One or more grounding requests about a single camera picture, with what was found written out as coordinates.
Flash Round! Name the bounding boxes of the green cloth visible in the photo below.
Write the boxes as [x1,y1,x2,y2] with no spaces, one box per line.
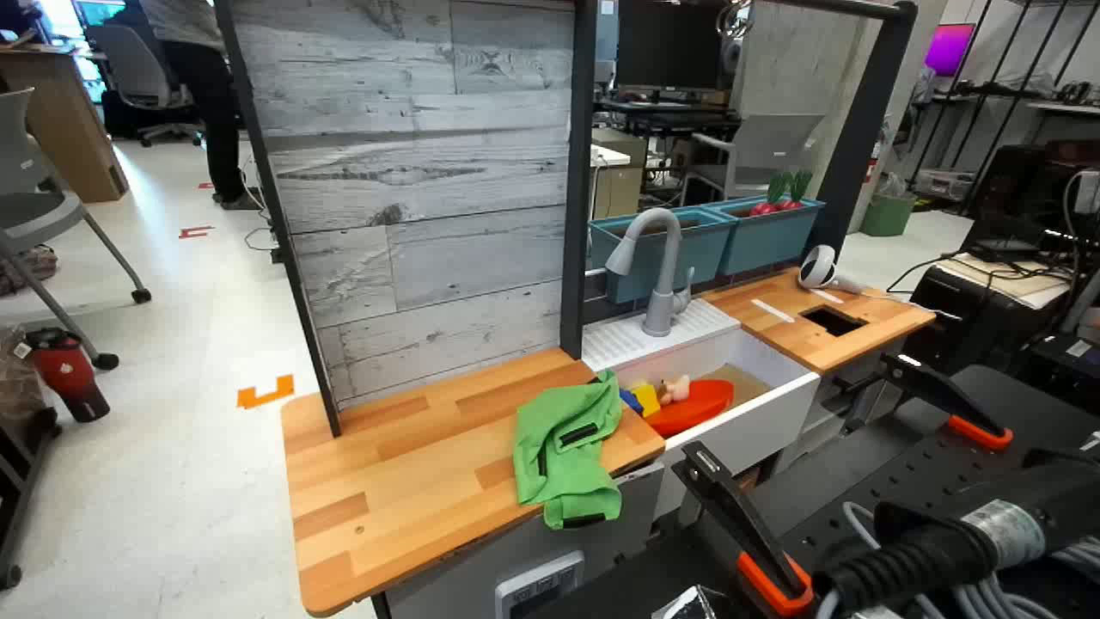
[508,369,628,534]

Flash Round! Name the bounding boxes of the grey sink faucet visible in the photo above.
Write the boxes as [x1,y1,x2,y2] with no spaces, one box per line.
[601,207,697,339]

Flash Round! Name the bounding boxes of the yellow toy block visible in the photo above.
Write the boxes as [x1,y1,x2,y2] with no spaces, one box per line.
[628,379,667,420]

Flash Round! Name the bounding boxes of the long teal plastic bin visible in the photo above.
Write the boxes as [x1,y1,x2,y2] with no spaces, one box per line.
[588,202,735,308]

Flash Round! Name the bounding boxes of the red toy plate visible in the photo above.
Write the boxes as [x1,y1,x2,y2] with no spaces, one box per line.
[639,373,740,439]

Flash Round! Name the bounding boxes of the grey wood-look back panel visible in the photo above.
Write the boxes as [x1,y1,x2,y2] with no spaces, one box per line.
[228,0,578,404]

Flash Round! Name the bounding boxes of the teal bin holding toys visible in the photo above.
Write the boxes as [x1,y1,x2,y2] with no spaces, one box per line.
[707,196,829,277]

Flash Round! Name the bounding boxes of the white sink basin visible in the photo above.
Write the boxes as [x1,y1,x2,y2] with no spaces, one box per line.
[578,294,827,486]

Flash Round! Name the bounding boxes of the green plastic toy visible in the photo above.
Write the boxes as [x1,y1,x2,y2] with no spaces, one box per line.
[766,169,815,211]

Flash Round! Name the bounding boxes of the white round device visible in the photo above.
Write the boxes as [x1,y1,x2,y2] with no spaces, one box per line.
[793,242,841,293]

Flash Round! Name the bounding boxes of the black computer monitor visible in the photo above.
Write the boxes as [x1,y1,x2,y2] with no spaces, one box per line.
[617,0,735,97]

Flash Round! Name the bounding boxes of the black clamp with orange grip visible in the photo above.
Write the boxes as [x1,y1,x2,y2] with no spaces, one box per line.
[886,349,1019,455]
[675,439,817,619]

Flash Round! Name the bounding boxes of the green bucket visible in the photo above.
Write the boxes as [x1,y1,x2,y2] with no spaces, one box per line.
[860,185,918,242]

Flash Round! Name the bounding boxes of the standing person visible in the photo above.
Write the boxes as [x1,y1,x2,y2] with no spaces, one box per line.
[116,0,263,214]

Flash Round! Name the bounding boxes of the black device with silver label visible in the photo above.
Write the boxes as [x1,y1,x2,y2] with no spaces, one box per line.
[817,449,1100,619]

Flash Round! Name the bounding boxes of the purple lamp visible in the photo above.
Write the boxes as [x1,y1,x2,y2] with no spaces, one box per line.
[922,19,979,83]

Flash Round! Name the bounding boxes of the grey office chair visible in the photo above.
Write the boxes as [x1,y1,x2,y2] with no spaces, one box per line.
[86,19,206,151]

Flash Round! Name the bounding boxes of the red and black device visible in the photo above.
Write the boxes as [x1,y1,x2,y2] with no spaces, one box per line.
[25,322,116,425]

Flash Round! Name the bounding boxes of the wooden desk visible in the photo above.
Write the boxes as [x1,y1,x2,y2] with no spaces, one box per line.
[0,40,130,207]

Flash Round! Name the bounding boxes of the grey chair with castor legs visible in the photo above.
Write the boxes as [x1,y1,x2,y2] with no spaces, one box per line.
[0,83,154,370]

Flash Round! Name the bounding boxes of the metal shelf rack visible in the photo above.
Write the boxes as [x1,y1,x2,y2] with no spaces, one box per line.
[908,0,1100,211]

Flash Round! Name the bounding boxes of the thick black frame post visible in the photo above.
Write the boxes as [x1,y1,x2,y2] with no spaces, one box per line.
[556,0,601,356]

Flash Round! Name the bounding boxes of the silver cabinet door handle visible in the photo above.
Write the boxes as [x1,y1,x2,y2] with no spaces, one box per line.
[493,549,588,619]

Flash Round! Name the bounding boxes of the thin black panel edge post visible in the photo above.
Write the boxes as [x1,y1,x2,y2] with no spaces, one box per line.
[214,0,343,436]

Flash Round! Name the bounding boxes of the black frame with top bar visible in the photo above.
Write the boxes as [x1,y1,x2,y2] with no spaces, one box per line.
[788,0,922,251]

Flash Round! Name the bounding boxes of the grey cable coil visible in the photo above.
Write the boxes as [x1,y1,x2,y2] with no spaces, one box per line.
[840,495,1100,619]

